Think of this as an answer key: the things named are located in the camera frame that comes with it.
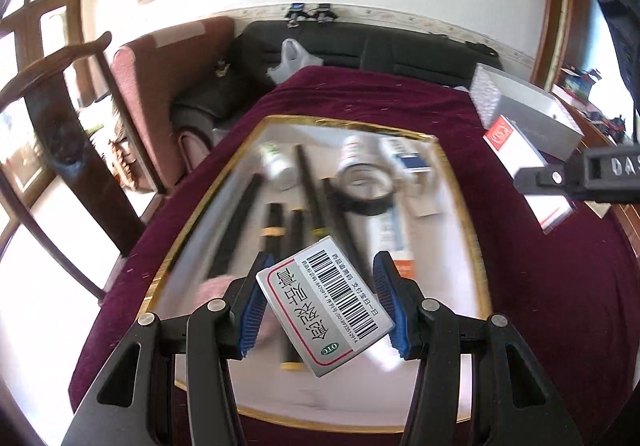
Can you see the blue white medicine box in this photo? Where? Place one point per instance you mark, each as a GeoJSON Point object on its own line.
{"type": "Point", "coordinates": [416, 176]}

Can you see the black clamp device right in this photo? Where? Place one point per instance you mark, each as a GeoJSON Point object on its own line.
{"type": "Point", "coordinates": [324, 13]}

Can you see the red label white bottle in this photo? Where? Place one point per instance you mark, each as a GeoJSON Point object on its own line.
{"type": "Point", "coordinates": [357, 160]}

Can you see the white plastic bag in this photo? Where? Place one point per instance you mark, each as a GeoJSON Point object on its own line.
{"type": "Point", "coordinates": [294, 57]}

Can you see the green label white bottle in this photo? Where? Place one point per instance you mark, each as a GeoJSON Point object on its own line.
{"type": "Point", "coordinates": [277, 166]}

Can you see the grey shoe box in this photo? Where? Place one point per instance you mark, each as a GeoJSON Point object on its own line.
{"type": "Point", "coordinates": [540, 116]}

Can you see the black tape roll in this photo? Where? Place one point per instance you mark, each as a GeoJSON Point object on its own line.
{"type": "Point", "coordinates": [364, 208]}

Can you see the pink plush toy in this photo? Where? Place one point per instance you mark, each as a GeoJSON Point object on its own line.
{"type": "Point", "coordinates": [215, 288]}

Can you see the gold rimmed white tray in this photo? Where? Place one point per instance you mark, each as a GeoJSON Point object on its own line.
{"type": "Point", "coordinates": [372, 393]}

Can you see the thin black pen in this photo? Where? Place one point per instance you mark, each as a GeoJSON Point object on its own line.
{"type": "Point", "coordinates": [319, 229]}

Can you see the black clamp device left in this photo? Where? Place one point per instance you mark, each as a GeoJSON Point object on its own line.
{"type": "Point", "coordinates": [296, 15]}

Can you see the black leather sofa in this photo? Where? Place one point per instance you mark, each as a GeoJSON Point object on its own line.
{"type": "Point", "coordinates": [203, 113]}

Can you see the dark wooden chair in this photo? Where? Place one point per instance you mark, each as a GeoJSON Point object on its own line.
{"type": "Point", "coordinates": [68, 148]}

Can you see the maroon armchair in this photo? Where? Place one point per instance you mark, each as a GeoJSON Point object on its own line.
{"type": "Point", "coordinates": [151, 70]}

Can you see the black clamp device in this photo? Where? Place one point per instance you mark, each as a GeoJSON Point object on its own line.
{"type": "Point", "coordinates": [324, 13]}
{"type": "Point", "coordinates": [296, 15]}

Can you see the black marker pink end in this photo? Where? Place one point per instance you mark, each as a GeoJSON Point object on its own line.
{"type": "Point", "coordinates": [233, 231]}

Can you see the silver barcode medicine box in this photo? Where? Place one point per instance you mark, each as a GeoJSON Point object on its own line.
{"type": "Point", "coordinates": [324, 307]}

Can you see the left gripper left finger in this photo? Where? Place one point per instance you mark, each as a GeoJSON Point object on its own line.
{"type": "Point", "coordinates": [221, 330]}

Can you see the black lipstick gold band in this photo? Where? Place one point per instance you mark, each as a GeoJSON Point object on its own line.
{"type": "Point", "coordinates": [274, 230]}

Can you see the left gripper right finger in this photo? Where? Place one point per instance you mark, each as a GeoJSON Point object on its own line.
{"type": "Point", "coordinates": [426, 331]}

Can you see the long white medicine box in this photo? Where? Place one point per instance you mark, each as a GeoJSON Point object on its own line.
{"type": "Point", "coordinates": [389, 232]}

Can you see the maroon velvet tablecloth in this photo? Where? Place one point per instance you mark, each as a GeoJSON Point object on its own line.
{"type": "Point", "coordinates": [572, 293]}

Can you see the wooden glass doors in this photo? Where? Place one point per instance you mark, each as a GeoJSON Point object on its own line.
{"type": "Point", "coordinates": [30, 31]}

